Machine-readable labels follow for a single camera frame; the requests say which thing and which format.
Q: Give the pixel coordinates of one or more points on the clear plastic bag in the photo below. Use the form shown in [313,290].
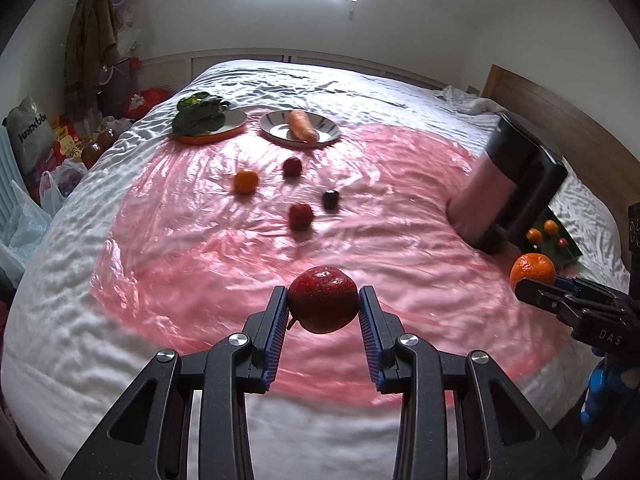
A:
[20,230]

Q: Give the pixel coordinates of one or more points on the striped white plate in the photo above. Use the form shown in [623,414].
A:
[275,127]

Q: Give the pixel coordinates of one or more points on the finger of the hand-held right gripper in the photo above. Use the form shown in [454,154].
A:
[582,290]
[542,295]

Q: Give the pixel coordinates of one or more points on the person's right hand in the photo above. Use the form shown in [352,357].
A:
[600,380]

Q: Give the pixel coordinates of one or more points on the crumpled white cloth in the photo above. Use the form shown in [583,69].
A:
[465,100]

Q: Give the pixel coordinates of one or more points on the pink plastic sheet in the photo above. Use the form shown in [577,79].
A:
[200,260]

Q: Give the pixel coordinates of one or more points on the wooden headboard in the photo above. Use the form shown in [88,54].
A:
[575,120]

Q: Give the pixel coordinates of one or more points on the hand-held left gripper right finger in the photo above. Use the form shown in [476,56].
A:
[371,350]

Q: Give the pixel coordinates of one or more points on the grey printed bag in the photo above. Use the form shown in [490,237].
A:
[30,135]

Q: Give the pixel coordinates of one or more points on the amber bottle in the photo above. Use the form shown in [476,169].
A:
[106,137]
[91,154]

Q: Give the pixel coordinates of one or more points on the hanging white plastic bag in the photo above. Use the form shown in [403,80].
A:
[130,35]

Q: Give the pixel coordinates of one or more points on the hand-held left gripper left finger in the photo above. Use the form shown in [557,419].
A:
[275,355]

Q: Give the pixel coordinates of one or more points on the purple bin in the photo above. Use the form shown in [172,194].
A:
[117,87]

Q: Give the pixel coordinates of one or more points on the red apple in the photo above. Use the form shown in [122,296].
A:
[292,166]
[300,216]
[322,295]
[563,243]

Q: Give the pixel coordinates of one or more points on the orange plate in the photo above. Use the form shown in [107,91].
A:
[232,120]

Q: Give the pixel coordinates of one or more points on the brown hanging coat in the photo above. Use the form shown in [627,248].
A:
[90,40]

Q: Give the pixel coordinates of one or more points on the carrot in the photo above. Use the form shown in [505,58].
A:
[301,125]

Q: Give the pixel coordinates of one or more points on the red bag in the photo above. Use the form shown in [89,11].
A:
[147,102]

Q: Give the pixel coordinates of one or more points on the orange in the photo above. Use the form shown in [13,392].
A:
[246,181]
[534,234]
[550,226]
[532,267]

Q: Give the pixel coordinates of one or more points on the yellow red packets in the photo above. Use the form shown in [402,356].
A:
[67,137]

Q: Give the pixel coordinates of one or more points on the leafy greens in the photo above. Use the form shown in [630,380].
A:
[197,117]

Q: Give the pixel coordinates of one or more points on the dark plum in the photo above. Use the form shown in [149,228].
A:
[330,199]

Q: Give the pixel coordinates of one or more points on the green tray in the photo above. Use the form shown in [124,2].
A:
[547,252]

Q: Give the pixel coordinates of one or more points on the light blue plastic chair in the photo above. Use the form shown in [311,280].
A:
[6,170]

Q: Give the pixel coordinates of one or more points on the low wooden wall panel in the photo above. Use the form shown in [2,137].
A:
[165,67]

